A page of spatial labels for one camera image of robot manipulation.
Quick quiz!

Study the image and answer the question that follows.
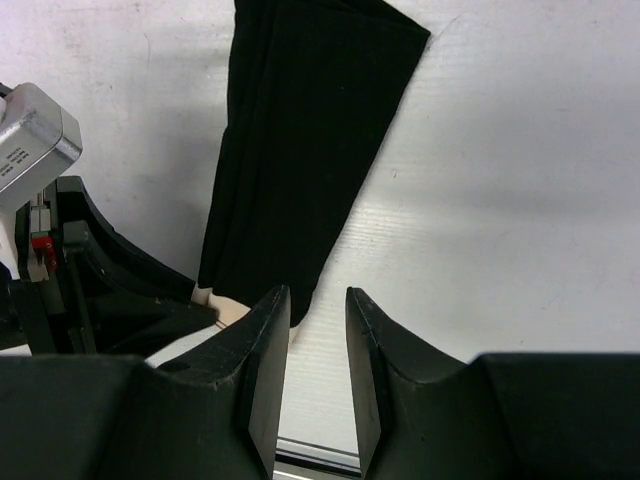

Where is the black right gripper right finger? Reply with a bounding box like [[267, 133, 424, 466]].
[[345, 288, 639, 479]]

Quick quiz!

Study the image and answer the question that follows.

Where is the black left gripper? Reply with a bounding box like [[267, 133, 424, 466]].
[[1, 176, 217, 353]]

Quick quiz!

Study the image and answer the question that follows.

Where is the black underwear with beige waistband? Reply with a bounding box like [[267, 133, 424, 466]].
[[194, 1, 430, 327]]

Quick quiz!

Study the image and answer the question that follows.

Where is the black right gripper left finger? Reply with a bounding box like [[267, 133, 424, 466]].
[[1, 286, 290, 479]]

